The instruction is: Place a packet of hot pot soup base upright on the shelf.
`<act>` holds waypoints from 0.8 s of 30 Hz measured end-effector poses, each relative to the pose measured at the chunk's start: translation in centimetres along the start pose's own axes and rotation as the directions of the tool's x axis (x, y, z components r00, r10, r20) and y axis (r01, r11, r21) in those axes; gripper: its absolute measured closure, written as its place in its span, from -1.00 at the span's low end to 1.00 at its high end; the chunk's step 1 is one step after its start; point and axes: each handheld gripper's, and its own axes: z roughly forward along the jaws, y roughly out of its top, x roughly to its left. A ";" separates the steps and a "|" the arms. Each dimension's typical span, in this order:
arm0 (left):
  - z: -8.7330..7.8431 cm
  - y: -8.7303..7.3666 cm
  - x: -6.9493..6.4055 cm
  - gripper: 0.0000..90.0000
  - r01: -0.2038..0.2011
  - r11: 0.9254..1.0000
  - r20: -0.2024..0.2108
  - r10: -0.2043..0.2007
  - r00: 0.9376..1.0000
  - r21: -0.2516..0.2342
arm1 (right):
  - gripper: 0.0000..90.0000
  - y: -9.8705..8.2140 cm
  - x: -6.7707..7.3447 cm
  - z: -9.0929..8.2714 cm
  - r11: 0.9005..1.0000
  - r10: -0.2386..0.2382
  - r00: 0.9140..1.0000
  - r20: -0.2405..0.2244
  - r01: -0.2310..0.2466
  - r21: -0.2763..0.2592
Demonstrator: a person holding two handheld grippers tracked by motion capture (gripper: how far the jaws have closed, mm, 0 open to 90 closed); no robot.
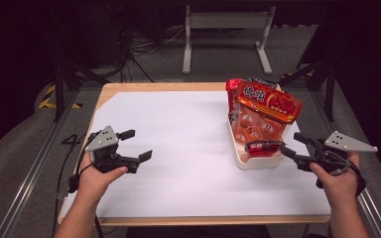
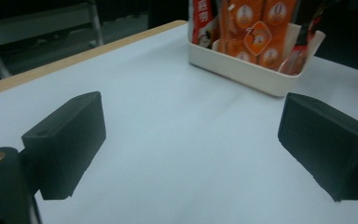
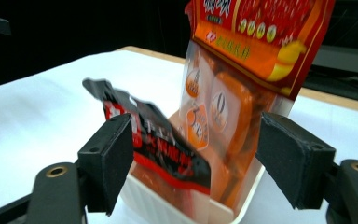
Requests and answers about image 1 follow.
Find person's right hand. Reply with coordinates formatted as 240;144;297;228
309;151;367;208

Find person's left hand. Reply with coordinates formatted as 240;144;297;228
75;152;129;203

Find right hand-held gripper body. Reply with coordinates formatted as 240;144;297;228
297;130;379;177

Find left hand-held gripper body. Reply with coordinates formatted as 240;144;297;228
84;125;142;175

